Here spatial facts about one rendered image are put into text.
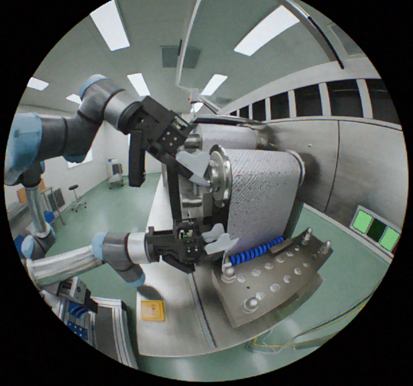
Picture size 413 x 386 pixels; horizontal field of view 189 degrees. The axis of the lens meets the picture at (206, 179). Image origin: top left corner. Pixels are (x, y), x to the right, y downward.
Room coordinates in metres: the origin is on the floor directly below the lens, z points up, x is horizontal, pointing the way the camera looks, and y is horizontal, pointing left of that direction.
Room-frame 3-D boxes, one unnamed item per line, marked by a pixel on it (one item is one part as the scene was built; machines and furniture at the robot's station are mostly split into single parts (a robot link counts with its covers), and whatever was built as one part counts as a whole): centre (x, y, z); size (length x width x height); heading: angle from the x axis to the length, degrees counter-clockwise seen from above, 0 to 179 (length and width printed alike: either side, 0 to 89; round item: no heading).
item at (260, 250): (0.23, -0.17, 1.03); 0.21 x 0.04 x 0.03; 105
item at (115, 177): (3.65, 3.48, 0.51); 0.91 x 0.58 x 1.02; 39
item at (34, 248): (-0.06, 0.83, 0.98); 0.13 x 0.12 x 0.14; 12
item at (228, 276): (0.15, -0.05, 1.05); 0.04 x 0.04 x 0.04
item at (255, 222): (0.25, -0.16, 1.11); 0.23 x 0.01 x 0.18; 105
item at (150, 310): (0.06, 0.16, 0.91); 0.07 x 0.07 x 0.02; 15
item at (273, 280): (0.15, -0.23, 1.00); 0.40 x 0.16 x 0.06; 105
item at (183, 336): (1.20, 0.19, 0.88); 2.52 x 0.66 x 0.04; 15
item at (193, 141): (0.51, 0.06, 1.34); 0.06 x 0.06 x 0.06; 15
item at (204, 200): (0.30, 0.02, 1.05); 0.06 x 0.05 x 0.31; 105
